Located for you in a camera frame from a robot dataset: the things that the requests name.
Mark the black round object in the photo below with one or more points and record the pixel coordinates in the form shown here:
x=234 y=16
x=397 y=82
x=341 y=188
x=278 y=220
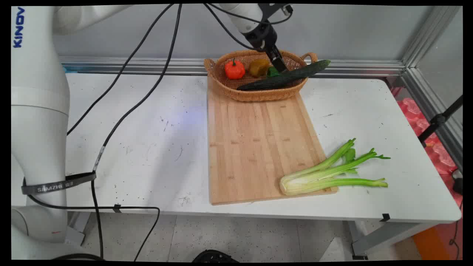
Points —
x=214 y=256

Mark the woven wicker basket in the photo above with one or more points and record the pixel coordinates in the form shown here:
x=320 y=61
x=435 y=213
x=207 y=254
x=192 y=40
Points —
x=258 y=95

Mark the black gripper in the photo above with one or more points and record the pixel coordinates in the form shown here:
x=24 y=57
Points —
x=261 y=37

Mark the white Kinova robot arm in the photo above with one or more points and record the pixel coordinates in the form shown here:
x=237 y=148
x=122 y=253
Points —
x=37 y=111

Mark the yellow toy bell pepper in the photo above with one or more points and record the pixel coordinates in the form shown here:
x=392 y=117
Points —
x=258 y=67

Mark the orange toy bell pepper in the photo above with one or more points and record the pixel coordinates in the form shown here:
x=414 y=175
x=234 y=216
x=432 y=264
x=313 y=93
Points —
x=234 y=70

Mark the slanted aluminium frame post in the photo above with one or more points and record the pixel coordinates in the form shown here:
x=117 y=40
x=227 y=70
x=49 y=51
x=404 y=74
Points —
x=425 y=48

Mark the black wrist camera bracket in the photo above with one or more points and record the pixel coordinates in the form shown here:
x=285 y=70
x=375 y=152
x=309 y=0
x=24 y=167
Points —
x=271 y=9

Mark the black table edge clip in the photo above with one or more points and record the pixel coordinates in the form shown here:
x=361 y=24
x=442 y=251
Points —
x=385 y=217
x=117 y=208

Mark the green celery bunch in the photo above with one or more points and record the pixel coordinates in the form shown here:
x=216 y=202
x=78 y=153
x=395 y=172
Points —
x=317 y=181

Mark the grey table leg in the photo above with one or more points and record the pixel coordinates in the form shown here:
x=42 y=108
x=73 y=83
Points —
x=384 y=236

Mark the bamboo cutting board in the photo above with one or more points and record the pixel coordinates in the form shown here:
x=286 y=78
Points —
x=255 y=147

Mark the pink bubble wrap sheet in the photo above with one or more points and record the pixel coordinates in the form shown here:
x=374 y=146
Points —
x=439 y=155

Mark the horizontal aluminium frame rail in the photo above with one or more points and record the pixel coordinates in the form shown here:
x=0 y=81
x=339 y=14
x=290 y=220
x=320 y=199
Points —
x=166 y=65

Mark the black tripod leg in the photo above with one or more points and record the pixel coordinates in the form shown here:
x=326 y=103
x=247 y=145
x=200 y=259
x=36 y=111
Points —
x=438 y=120

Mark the orange floor object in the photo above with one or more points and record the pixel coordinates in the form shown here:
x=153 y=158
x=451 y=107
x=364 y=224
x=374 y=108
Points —
x=428 y=244

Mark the dark green cucumber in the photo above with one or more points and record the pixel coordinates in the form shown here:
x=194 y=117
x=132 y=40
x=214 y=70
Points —
x=295 y=75

